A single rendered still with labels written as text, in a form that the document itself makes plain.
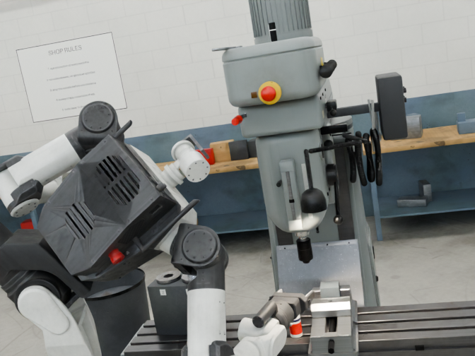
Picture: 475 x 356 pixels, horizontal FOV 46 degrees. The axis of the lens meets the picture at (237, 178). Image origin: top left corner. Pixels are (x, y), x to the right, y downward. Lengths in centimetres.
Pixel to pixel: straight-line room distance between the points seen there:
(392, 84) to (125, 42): 475
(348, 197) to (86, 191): 114
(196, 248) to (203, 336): 20
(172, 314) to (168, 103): 445
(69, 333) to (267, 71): 84
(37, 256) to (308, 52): 86
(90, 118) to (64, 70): 526
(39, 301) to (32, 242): 14
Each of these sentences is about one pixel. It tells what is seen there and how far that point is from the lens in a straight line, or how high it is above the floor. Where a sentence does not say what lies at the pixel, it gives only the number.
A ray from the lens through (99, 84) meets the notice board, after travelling 655.
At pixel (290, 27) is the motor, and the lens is 189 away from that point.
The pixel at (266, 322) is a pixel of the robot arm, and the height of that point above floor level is 117.
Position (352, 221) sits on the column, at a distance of 219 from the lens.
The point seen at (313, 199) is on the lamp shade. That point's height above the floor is 145.
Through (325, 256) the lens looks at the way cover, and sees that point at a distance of 221.
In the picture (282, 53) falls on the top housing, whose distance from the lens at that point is 151.
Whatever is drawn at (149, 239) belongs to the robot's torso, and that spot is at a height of 148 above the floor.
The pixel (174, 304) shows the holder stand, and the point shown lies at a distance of 199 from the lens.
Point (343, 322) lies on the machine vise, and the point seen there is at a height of 103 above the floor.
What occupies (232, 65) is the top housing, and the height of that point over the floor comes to 185.
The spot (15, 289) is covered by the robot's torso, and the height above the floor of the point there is 140.
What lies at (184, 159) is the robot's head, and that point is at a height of 164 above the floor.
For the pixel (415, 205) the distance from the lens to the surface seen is 557.
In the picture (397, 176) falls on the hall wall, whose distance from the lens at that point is 609.
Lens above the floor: 186
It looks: 12 degrees down
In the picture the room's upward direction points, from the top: 10 degrees counter-clockwise
